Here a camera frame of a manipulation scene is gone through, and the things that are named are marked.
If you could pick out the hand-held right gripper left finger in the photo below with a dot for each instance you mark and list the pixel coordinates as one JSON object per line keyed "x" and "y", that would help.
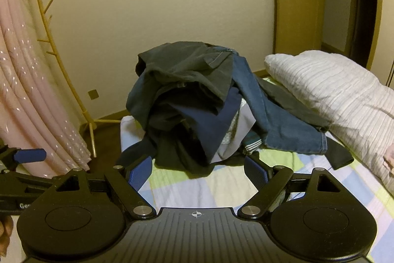
{"x": 140, "y": 172}

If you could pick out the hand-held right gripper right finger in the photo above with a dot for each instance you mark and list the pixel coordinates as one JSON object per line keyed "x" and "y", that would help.
{"x": 255, "y": 167}

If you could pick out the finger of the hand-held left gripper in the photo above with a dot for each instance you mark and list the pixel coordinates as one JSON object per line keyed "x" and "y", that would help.
{"x": 30, "y": 155}

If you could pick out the black garment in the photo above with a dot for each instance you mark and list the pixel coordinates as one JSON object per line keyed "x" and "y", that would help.
{"x": 178, "y": 155}

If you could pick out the person's left hand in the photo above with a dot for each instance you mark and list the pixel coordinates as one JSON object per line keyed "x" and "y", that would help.
{"x": 4, "y": 235}

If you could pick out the green white striped garment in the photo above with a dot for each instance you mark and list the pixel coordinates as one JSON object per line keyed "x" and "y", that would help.
{"x": 252, "y": 144}

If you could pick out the blue jeans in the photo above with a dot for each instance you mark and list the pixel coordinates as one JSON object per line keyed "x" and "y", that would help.
{"x": 271, "y": 115}

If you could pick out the checkered bed sheet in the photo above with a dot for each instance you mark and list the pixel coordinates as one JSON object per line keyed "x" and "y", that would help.
{"x": 200, "y": 189}

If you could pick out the navy blue garment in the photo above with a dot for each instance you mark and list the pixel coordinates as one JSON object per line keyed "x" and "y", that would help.
{"x": 212, "y": 124}

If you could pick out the yellow wooden coat rack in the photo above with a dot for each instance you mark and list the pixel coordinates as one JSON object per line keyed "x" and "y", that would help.
{"x": 87, "y": 124}

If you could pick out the dark teal shirt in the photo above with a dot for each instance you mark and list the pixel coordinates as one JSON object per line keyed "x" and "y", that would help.
{"x": 141, "y": 99}

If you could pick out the pink curtain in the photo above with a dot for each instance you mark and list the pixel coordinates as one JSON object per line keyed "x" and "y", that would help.
{"x": 24, "y": 81}

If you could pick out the white striped quilt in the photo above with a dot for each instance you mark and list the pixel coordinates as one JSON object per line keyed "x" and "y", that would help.
{"x": 344, "y": 96}

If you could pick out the pink cloth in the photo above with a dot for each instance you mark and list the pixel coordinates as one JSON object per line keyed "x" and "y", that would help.
{"x": 389, "y": 158}

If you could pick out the beige wall socket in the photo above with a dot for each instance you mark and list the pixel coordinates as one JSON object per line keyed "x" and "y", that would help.
{"x": 93, "y": 94}

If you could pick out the wooden door frame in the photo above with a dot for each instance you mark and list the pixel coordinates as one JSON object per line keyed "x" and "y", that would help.
{"x": 375, "y": 4}

